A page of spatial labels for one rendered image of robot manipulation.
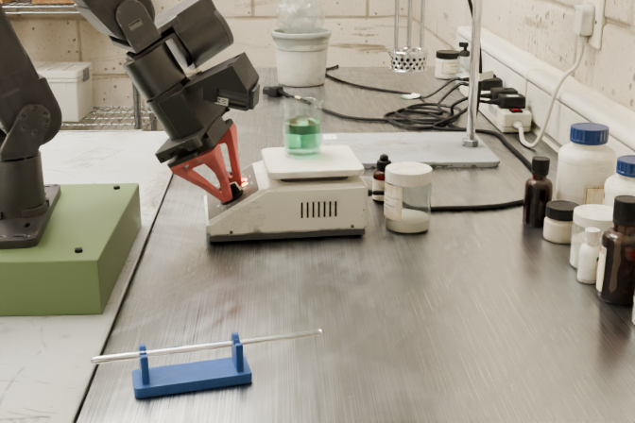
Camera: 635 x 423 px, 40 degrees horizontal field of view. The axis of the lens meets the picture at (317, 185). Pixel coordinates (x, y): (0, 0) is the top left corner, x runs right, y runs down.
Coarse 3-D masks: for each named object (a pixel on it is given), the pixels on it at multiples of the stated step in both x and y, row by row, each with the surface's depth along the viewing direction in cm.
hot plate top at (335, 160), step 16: (272, 160) 111; (288, 160) 111; (304, 160) 111; (320, 160) 111; (336, 160) 111; (352, 160) 111; (272, 176) 106; (288, 176) 106; (304, 176) 106; (320, 176) 106; (336, 176) 107
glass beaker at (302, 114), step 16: (304, 96) 114; (320, 96) 112; (288, 112) 110; (304, 112) 109; (320, 112) 111; (288, 128) 111; (304, 128) 110; (320, 128) 112; (288, 144) 111; (304, 144) 110; (320, 144) 112
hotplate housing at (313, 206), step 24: (264, 168) 114; (264, 192) 106; (288, 192) 106; (312, 192) 106; (336, 192) 107; (360, 192) 107; (216, 216) 106; (240, 216) 106; (264, 216) 106; (288, 216) 107; (312, 216) 107; (336, 216) 108; (360, 216) 108; (216, 240) 107; (240, 240) 107
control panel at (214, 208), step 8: (248, 168) 116; (248, 176) 113; (248, 184) 110; (256, 184) 108; (248, 192) 108; (208, 200) 113; (216, 200) 111; (240, 200) 106; (208, 208) 110; (216, 208) 109; (224, 208) 107; (208, 216) 108
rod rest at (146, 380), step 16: (240, 352) 74; (144, 368) 73; (160, 368) 76; (176, 368) 76; (192, 368) 76; (208, 368) 76; (224, 368) 76; (240, 368) 75; (144, 384) 73; (160, 384) 73; (176, 384) 73; (192, 384) 74; (208, 384) 74; (224, 384) 74
